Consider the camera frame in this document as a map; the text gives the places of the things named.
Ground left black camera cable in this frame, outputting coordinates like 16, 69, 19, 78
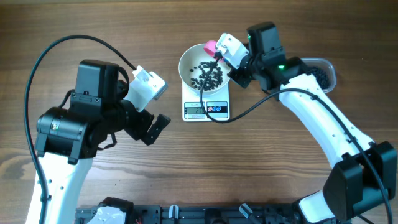
23, 34, 137, 224

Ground pink scoop blue handle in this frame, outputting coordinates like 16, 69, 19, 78
203, 40, 221, 58

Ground white digital kitchen scale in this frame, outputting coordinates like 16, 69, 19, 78
182, 82, 231, 122

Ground right black camera cable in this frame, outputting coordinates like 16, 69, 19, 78
199, 51, 394, 224

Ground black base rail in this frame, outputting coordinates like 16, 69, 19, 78
74, 203, 312, 224

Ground black beans in bowl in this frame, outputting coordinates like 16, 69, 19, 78
188, 61, 224, 91

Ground black camera cable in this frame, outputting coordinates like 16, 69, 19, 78
23, 34, 137, 224
199, 51, 394, 224

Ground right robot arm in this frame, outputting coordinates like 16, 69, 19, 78
216, 22, 397, 223

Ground black beans in container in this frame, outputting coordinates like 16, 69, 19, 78
310, 67, 330, 90

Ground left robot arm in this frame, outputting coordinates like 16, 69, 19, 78
26, 60, 170, 223

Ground clear plastic container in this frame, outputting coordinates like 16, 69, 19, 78
302, 58, 336, 93

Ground white bowl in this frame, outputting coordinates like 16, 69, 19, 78
178, 44, 231, 94

